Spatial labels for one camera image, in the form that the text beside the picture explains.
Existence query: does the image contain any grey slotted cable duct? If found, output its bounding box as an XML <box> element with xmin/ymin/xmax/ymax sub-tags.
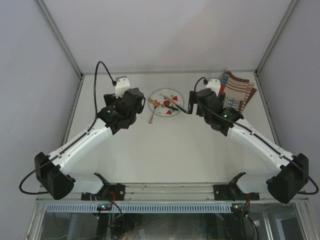
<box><xmin>45</xmin><ymin>203</ymin><xmax>233</xmax><ymax>214</ymax></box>

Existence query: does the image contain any pink handled spoon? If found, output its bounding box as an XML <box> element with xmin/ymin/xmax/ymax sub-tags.
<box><xmin>148</xmin><ymin>106</ymin><xmax>157</xmax><ymax>124</ymax></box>

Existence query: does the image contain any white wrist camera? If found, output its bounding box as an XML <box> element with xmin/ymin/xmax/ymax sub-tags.
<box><xmin>205</xmin><ymin>78</ymin><xmax>221</xmax><ymax>96</ymax></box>
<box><xmin>115</xmin><ymin>76</ymin><xmax>131</xmax><ymax>99</ymax></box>

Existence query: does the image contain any striped patchwork placemat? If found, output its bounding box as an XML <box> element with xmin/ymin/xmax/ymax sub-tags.
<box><xmin>219</xmin><ymin>71</ymin><xmax>257</xmax><ymax>113</ymax></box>

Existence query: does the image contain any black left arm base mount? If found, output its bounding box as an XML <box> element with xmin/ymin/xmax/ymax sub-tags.
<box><xmin>81</xmin><ymin>172</ymin><xmax>126</xmax><ymax>202</ymax></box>

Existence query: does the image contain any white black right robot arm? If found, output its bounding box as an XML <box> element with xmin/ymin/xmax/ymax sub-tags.
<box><xmin>188</xmin><ymin>88</ymin><xmax>309</xmax><ymax>204</ymax></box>

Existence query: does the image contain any aluminium front rail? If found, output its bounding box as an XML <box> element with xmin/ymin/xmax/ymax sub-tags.
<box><xmin>35</xmin><ymin>182</ymin><xmax>310</xmax><ymax>202</ymax></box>

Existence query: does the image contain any black camera cable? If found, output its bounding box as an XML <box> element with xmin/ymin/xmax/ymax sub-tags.
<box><xmin>18</xmin><ymin>60</ymin><xmax>117</xmax><ymax>195</ymax></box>
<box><xmin>193</xmin><ymin>76</ymin><xmax>320</xmax><ymax>195</ymax></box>

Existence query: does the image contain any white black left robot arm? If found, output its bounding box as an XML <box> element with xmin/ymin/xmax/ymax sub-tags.
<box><xmin>34</xmin><ymin>87</ymin><xmax>146</xmax><ymax>200</ymax></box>

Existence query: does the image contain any black right camera cable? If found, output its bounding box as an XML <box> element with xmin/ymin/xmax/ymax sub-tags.
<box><xmin>193</xmin><ymin>76</ymin><xmax>320</xmax><ymax>195</ymax></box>

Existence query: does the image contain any white watermelon pattern plate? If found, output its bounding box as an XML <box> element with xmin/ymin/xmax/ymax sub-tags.
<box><xmin>148</xmin><ymin>88</ymin><xmax>185</xmax><ymax>118</ymax></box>

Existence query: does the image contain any gold knife green handle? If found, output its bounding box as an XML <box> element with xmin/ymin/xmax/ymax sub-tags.
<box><xmin>163</xmin><ymin>95</ymin><xmax>179</xmax><ymax>111</ymax></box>

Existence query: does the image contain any gold fork green handle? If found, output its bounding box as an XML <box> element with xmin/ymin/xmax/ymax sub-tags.
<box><xmin>147</xmin><ymin>96</ymin><xmax>187</xmax><ymax>114</ymax></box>

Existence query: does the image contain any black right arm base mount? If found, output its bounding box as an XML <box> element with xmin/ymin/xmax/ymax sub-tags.
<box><xmin>213</xmin><ymin>172</ymin><xmax>260</xmax><ymax>201</ymax></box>

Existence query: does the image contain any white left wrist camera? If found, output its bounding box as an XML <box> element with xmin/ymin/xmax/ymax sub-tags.
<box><xmin>115</xmin><ymin>76</ymin><xmax>131</xmax><ymax>99</ymax></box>

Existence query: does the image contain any black left camera cable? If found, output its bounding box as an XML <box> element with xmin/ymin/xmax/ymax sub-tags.
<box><xmin>18</xmin><ymin>60</ymin><xmax>117</xmax><ymax>195</ymax></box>

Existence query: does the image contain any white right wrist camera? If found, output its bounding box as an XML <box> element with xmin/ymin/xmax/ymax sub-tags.
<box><xmin>205</xmin><ymin>78</ymin><xmax>221</xmax><ymax>96</ymax></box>

